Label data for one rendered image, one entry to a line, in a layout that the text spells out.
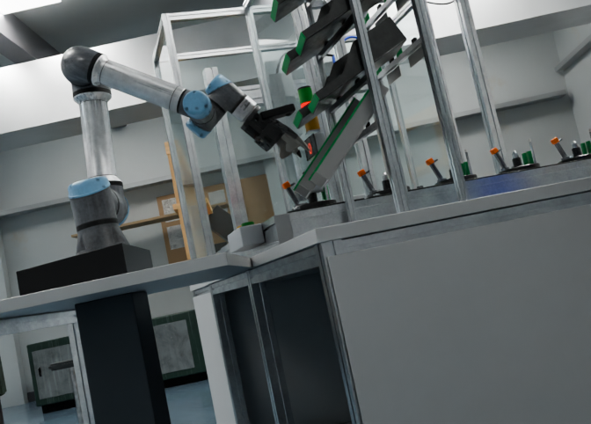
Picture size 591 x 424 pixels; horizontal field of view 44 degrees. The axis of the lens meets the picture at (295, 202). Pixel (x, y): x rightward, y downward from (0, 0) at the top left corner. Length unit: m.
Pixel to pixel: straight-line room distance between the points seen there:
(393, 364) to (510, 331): 0.27
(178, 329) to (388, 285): 6.20
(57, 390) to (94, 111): 5.94
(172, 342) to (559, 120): 5.60
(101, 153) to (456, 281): 1.18
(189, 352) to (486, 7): 4.36
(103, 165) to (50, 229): 7.77
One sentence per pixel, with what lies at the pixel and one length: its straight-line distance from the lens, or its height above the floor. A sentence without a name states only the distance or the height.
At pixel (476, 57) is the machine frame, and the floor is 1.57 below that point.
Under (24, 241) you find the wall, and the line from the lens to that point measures 10.13.
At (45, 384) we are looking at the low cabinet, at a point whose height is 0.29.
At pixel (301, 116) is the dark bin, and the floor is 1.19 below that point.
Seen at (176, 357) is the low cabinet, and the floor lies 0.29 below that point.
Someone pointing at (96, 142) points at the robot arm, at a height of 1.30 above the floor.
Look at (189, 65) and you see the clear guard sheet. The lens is 3.70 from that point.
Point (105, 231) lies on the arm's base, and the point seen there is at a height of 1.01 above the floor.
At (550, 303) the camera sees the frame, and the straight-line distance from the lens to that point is 1.67.
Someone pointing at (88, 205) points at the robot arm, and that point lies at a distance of 2.08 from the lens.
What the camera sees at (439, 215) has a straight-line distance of 1.55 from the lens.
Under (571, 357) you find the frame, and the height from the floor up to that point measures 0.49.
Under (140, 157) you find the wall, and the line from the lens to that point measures 9.74.
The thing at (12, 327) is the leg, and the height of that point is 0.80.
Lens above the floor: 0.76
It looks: 6 degrees up
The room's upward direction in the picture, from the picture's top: 12 degrees counter-clockwise
